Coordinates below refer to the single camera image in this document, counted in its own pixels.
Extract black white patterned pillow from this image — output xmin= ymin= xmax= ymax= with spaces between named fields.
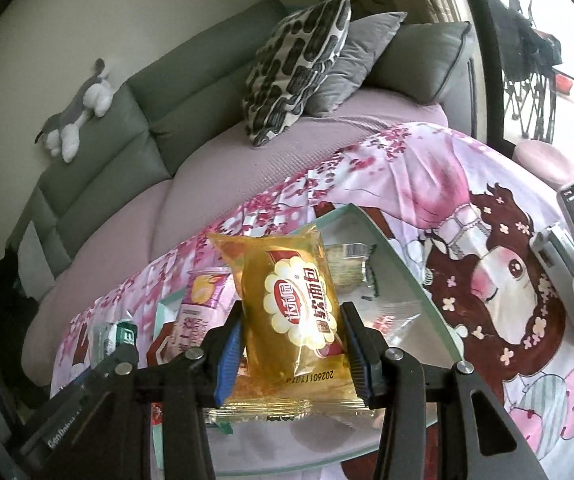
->
xmin=242 ymin=0 xmax=352 ymax=148

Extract yellow bread packet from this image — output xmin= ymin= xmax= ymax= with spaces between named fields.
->
xmin=207 ymin=225 xmax=368 ymax=423

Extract silver handheld device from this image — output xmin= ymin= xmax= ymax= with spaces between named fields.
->
xmin=529 ymin=224 xmax=574 ymax=328

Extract dark clothing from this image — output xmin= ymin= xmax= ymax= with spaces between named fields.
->
xmin=0 ymin=247 xmax=38 ymax=396

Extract white grey snack packet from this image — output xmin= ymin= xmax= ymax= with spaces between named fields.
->
xmin=327 ymin=242 xmax=372 ymax=286

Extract pink snack packet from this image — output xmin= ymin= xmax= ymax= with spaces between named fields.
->
xmin=174 ymin=267 xmax=238 ymax=351

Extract grey white plush toy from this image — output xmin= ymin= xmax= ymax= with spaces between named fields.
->
xmin=36 ymin=58 xmax=115 ymax=163

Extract grey sofa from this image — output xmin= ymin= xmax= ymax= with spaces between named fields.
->
xmin=7 ymin=0 xmax=478 ymax=396

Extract black door frame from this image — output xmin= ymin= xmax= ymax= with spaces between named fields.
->
xmin=459 ymin=0 xmax=506 ymax=148

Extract small teal packet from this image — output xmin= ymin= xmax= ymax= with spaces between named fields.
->
xmin=89 ymin=317 xmax=140 ymax=368

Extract pale cushion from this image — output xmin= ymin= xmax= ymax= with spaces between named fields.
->
xmin=17 ymin=222 xmax=55 ymax=288

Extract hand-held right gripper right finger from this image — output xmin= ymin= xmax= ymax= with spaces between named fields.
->
xmin=339 ymin=301 xmax=550 ymax=480

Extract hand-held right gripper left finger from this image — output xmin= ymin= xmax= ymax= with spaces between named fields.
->
xmin=92 ymin=302 xmax=246 ymax=480

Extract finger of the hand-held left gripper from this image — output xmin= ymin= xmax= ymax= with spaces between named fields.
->
xmin=64 ymin=360 xmax=112 ymax=396

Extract black folding chairs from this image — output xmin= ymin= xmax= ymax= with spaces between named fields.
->
xmin=502 ymin=0 xmax=565 ymax=141

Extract pink round stool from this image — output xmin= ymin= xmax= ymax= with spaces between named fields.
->
xmin=512 ymin=140 xmax=574 ymax=188

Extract clear bun packet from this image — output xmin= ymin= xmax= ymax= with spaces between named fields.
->
xmin=367 ymin=302 xmax=420 ymax=346

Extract dark red striped packet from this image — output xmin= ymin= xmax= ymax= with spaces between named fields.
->
xmin=147 ymin=330 xmax=180 ymax=366

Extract pink printed blanket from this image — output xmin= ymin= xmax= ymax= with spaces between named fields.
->
xmin=49 ymin=122 xmax=574 ymax=480

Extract lilac sofa cover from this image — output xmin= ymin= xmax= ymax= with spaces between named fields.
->
xmin=22 ymin=100 xmax=448 ymax=386

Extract grey pillow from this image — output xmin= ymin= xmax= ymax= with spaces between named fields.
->
xmin=304 ymin=11 xmax=408 ymax=118

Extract teal cardboard box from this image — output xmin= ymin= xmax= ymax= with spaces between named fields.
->
xmin=152 ymin=203 xmax=465 ymax=476

